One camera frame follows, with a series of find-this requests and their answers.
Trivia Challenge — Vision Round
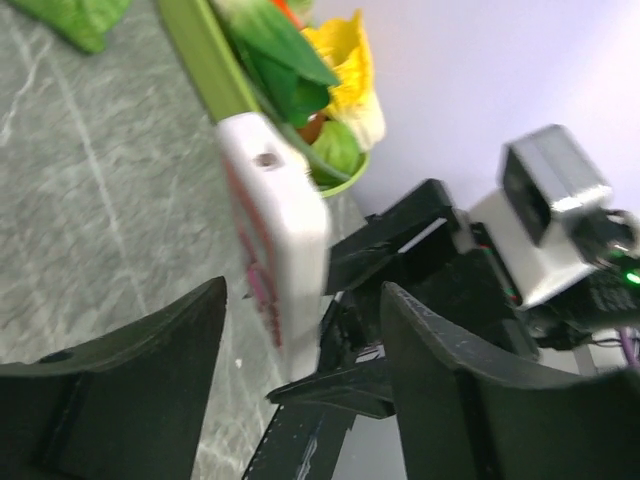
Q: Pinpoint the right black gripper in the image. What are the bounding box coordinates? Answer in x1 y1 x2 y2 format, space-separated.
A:
267 178 639 419

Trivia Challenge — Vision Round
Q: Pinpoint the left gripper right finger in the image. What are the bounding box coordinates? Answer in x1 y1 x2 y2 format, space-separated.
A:
381 283 639 479

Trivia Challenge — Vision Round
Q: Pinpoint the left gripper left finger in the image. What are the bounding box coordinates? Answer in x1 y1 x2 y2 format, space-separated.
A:
1 277 227 479

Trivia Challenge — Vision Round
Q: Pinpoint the white remote control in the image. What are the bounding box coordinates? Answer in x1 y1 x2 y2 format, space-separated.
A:
216 112 332 381

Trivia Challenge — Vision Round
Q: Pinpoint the round green cabbage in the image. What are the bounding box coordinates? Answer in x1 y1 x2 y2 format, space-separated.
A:
311 120 362 179

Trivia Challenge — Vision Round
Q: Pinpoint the brown mushroom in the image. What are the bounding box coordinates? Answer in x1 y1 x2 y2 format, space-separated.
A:
296 112 327 145

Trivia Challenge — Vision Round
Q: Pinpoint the bok choy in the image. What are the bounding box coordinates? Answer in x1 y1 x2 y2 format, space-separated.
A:
214 1 339 128

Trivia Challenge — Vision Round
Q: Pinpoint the yellow napa cabbage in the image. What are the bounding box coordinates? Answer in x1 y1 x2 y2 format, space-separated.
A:
302 9 386 152

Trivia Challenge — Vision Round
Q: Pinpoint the green plastic tray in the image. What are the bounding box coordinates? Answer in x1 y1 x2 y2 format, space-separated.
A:
158 1 370 197

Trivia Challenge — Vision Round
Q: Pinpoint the red chili pepper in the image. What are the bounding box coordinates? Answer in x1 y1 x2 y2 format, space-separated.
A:
271 0 304 30

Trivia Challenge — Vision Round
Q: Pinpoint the long green napa cabbage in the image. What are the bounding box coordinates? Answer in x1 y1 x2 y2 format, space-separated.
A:
9 0 132 54

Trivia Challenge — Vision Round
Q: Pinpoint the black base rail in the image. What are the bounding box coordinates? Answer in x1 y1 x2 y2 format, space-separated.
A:
243 404 355 480

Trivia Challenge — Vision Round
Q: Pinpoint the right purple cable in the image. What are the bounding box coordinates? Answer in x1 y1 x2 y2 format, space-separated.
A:
617 327 640 371

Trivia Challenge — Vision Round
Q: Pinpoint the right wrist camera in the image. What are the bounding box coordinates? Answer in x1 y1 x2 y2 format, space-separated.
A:
469 124 613 309

